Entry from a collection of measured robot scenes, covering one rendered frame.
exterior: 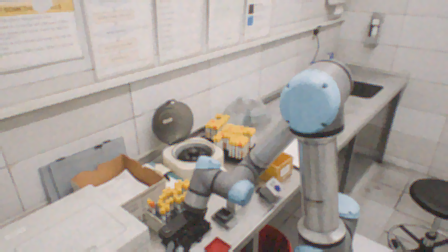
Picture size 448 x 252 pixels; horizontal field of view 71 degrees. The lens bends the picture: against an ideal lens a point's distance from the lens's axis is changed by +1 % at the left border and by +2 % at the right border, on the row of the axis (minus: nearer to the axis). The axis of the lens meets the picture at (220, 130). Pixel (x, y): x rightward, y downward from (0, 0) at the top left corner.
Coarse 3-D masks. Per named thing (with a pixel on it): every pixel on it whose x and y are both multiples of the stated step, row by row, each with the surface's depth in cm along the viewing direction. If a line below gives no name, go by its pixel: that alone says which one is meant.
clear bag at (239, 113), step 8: (240, 96) 190; (232, 104) 186; (240, 104) 184; (224, 112) 187; (232, 112) 183; (240, 112) 182; (248, 112) 193; (232, 120) 183; (240, 120) 182; (248, 120) 190
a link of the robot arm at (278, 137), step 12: (324, 60) 74; (336, 60) 70; (348, 72) 69; (276, 120) 88; (276, 132) 87; (288, 132) 85; (264, 144) 91; (276, 144) 88; (288, 144) 89; (252, 156) 95; (264, 156) 92; (276, 156) 92; (252, 168) 96; (264, 168) 96
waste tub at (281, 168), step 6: (282, 156) 147; (288, 156) 145; (276, 162) 151; (282, 162) 149; (288, 162) 141; (270, 168) 138; (276, 168) 135; (282, 168) 138; (288, 168) 143; (264, 174) 142; (270, 174) 139; (276, 174) 137; (282, 174) 140; (288, 174) 145; (264, 180) 143; (282, 180) 142
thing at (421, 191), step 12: (420, 180) 181; (432, 180) 181; (444, 180) 181; (420, 192) 171; (432, 192) 171; (444, 192) 171; (420, 204) 166; (432, 204) 162; (444, 204) 162; (444, 216) 157; (396, 228) 202; (432, 228) 179; (396, 240) 215; (420, 240) 191; (432, 240) 180; (444, 240) 191
